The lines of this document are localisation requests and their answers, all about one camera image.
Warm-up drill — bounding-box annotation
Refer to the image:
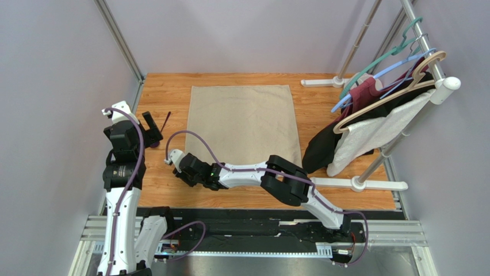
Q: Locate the purple plastic spoon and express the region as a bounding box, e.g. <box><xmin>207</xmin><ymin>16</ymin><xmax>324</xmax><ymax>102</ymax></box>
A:
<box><xmin>150</xmin><ymin>111</ymin><xmax>171</xmax><ymax>148</ymax></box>

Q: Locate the beige linen napkin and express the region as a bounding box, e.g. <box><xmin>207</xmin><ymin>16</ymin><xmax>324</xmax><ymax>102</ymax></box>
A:
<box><xmin>185</xmin><ymin>85</ymin><xmax>301</xmax><ymax>166</ymax></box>

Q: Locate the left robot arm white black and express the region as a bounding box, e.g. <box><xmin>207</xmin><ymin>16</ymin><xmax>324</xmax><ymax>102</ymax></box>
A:
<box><xmin>97</xmin><ymin>107</ymin><xmax>175</xmax><ymax>275</ymax></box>

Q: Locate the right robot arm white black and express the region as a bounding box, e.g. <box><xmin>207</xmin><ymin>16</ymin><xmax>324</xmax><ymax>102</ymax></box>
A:
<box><xmin>165</xmin><ymin>149</ymin><xmax>351</xmax><ymax>236</ymax></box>

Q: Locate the black garment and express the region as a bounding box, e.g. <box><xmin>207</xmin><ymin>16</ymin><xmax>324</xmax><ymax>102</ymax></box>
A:
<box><xmin>301</xmin><ymin>71</ymin><xmax>435</xmax><ymax>175</ymax></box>

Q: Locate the white towel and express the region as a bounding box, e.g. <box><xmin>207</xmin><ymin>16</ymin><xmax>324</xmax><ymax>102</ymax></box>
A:
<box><xmin>327</xmin><ymin>89</ymin><xmax>434</xmax><ymax>177</ymax></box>

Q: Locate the maroon garment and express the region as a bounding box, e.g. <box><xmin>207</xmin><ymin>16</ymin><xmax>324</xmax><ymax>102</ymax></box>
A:
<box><xmin>330</xmin><ymin>78</ymin><xmax>435</xmax><ymax>127</ymax></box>

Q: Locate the pink white garment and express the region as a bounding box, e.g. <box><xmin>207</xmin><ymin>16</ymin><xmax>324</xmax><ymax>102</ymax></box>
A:
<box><xmin>349</xmin><ymin>74</ymin><xmax>383</xmax><ymax>98</ymax></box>

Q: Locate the blue clothes hanger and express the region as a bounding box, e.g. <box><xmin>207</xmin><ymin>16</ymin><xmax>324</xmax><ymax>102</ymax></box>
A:
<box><xmin>331</xmin><ymin>48</ymin><xmax>436</xmax><ymax>113</ymax></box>

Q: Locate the green clothes hanger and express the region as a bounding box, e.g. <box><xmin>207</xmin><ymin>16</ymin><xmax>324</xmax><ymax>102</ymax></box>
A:
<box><xmin>339</xmin><ymin>17</ymin><xmax>425</xmax><ymax>103</ymax></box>

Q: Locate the wooden clothes hanger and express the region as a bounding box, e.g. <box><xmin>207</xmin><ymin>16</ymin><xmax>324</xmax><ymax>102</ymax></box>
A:
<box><xmin>333</xmin><ymin>51</ymin><xmax>447</xmax><ymax>134</ymax></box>

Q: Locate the metal clothes rack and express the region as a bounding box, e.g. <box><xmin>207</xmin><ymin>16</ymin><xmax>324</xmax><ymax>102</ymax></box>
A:
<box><xmin>312</xmin><ymin>1</ymin><xmax>461</xmax><ymax>192</ymax></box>

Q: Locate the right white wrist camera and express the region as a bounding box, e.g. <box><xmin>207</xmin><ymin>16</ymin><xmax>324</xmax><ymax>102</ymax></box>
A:
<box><xmin>164</xmin><ymin>149</ymin><xmax>185</xmax><ymax>167</ymax></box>

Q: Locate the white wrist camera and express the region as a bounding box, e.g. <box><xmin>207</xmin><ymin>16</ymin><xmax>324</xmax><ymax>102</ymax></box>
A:
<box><xmin>164</xmin><ymin>149</ymin><xmax>185</xmax><ymax>167</ymax></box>
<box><xmin>102</xmin><ymin>101</ymin><xmax>140</xmax><ymax>124</ymax></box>

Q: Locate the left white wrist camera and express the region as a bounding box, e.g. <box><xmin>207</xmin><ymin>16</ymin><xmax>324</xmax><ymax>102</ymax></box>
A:
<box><xmin>102</xmin><ymin>101</ymin><xmax>140</xmax><ymax>124</ymax></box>

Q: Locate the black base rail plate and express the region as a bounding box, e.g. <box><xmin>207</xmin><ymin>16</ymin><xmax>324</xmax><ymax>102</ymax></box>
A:
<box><xmin>136</xmin><ymin>207</ymin><xmax>365</xmax><ymax>253</ymax></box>

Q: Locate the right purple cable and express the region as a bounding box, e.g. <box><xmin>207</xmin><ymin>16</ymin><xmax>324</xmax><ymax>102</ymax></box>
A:
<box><xmin>164</xmin><ymin>130</ymin><xmax>369</xmax><ymax>267</ymax></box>

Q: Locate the aluminium frame rail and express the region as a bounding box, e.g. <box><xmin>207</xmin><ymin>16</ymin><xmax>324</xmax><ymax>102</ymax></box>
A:
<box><xmin>68</xmin><ymin>215</ymin><xmax>437</xmax><ymax>275</ymax></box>

